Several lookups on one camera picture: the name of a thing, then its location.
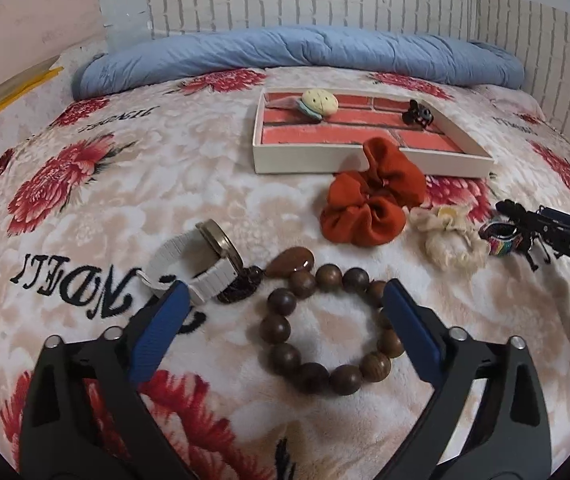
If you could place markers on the white tray with brick-pattern bottom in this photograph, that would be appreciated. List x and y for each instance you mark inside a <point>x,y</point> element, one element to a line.
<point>315,132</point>

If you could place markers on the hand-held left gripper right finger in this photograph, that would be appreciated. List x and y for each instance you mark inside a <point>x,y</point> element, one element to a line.
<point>412,330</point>

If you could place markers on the orange scrunchie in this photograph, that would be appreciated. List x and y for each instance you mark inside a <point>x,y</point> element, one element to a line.
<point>365,210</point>

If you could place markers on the blue quilt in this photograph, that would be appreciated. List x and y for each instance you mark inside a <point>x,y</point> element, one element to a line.
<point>315,50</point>

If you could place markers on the yellow strip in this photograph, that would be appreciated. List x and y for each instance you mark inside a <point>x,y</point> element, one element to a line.
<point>15,92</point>

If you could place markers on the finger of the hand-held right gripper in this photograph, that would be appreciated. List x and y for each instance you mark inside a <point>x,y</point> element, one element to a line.
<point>517,212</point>

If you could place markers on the black claw hair clip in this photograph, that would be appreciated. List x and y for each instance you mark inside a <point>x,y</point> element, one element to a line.
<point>417,114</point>

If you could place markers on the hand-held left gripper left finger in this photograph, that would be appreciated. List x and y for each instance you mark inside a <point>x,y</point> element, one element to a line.
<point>160,330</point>

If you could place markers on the cream scrunchie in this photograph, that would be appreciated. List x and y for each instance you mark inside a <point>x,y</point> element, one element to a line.
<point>445,247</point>

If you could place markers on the burger-shaped hair clip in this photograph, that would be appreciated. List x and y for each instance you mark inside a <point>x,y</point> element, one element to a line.
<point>320,101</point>

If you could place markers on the black glitter hair clip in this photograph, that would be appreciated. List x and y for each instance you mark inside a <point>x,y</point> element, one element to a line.
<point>290,261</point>

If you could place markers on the clear plastic container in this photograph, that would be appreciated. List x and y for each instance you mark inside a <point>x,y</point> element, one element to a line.
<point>120,10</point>

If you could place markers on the floral plush blanket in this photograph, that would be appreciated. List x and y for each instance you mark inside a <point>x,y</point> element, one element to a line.
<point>165,185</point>

